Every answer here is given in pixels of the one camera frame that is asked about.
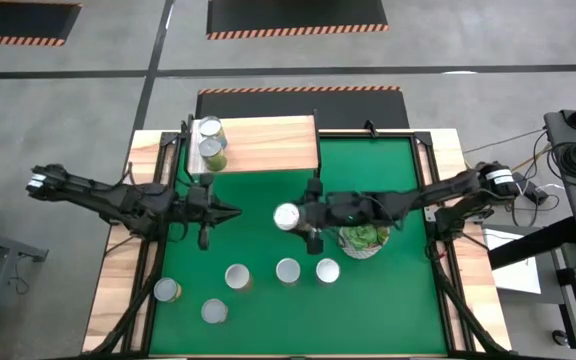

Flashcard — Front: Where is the green sliced peaches can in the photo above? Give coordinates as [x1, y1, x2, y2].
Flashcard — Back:
[200, 298, 230, 325]

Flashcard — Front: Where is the orange pineapple label can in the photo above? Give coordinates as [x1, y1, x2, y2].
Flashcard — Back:
[272, 202, 303, 234]
[224, 263, 254, 293]

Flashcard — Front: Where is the blue cherries label can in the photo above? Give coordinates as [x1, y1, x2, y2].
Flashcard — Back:
[198, 115, 228, 149]
[315, 257, 342, 286]

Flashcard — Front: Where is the succulent in white patterned pot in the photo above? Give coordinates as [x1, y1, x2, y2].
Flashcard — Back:
[337, 223, 392, 261]

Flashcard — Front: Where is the black power adapter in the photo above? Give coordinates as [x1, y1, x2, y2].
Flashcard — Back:
[512, 172, 549, 204]

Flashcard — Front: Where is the green table mat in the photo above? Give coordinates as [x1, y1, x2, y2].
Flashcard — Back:
[148, 137, 449, 356]

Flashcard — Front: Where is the white rectangular panel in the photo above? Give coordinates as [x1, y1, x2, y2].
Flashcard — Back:
[482, 227, 543, 295]

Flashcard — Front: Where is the peaches label can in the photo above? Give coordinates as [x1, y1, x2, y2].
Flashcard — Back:
[275, 257, 302, 287]

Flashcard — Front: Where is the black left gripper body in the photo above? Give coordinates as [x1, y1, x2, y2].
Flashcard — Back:
[186, 173, 218, 252]

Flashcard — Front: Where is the black aluminium rig frame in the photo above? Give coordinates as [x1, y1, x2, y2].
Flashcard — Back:
[82, 119, 514, 360]

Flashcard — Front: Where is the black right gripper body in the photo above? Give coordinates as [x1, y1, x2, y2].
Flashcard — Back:
[306, 178, 352, 257]

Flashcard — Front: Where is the green label can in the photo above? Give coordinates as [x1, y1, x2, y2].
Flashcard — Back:
[197, 137, 229, 173]

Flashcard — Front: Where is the red circle-pattern can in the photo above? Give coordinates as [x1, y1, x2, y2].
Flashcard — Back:
[153, 277, 183, 304]

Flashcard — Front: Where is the wooden shelf with black legs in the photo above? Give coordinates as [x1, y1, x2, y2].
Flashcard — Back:
[182, 110, 323, 194]

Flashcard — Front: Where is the black hazard-striped floor mat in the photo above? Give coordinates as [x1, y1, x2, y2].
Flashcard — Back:
[206, 0, 390, 41]
[0, 2, 83, 48]
[195, 85, 412, 131]

